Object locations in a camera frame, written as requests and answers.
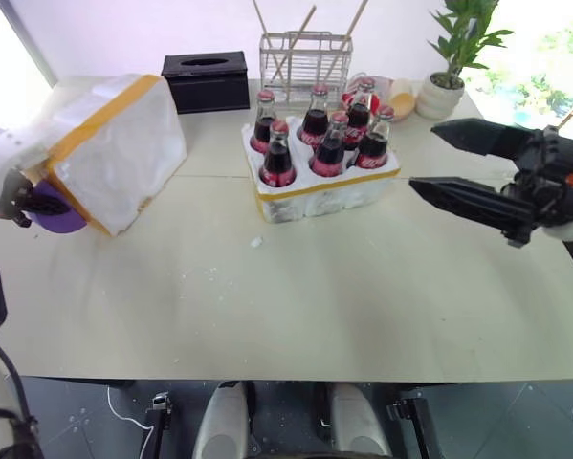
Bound purple round object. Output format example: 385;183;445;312
27;183;89;235

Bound pale bread bun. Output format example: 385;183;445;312
388;77;417;121

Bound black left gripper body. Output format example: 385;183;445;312
0;166;34;220

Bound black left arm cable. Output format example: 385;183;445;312
0;336;32;426

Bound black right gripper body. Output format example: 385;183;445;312
501;124;573;230

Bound grey rounded robot leg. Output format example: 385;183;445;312
191;382;250;459
330;382;393;459

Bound green leafy plant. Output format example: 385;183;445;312
428;0;515;89

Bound white foam box yellow tape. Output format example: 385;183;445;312
20;73;188;238

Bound glass cola bottle red cap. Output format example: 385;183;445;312
249;89;278;155
297;83;332;150
354;105;397;170
343;77;377;152
309;110;350;179
257;120;298;189

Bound white ribbed plant pot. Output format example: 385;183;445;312
414;72;466;120

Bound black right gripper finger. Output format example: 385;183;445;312
430;118;537;162
408;176;540;249

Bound thin white cable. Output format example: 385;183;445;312
106;385;154;459

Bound black table clamp bracket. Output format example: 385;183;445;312
386;388;443;459
144;390;173;459

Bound black tissue box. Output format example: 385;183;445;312
161;49;252;116

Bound white foam crate yellow tape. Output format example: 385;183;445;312
240;114;403;225

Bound white wire rack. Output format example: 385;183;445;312
258;30;355;104

